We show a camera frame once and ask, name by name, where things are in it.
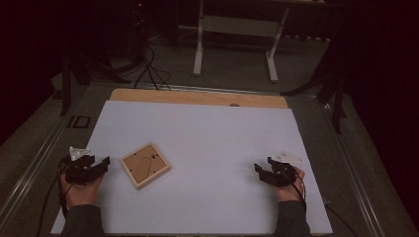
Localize white metal desk frame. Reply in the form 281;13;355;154
192;0;291;84

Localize black tripod stand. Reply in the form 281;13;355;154
58;48;132;117
281;19;350;134

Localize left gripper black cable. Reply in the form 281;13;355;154
35;157;72;237

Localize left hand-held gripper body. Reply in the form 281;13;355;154
60;146;100;186

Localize wooden picture frame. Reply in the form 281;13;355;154
119;141;172;191

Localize white table mat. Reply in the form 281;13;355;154
50;100;334;236

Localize black floor cables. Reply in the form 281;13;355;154
132;42;173;92

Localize person's right hand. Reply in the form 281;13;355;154
275;166;306;203

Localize black floor socket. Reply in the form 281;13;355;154
66;115;92;129

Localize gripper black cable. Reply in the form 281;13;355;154
283;169;358;237
35;157;72;237

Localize aluminium floor rail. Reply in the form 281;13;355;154
318;101;387;237
0;84;87;228

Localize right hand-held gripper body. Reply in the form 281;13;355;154
262;150;305;188

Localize person's left hand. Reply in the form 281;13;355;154
59;173;105;209

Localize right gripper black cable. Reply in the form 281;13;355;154
283;169;358;237

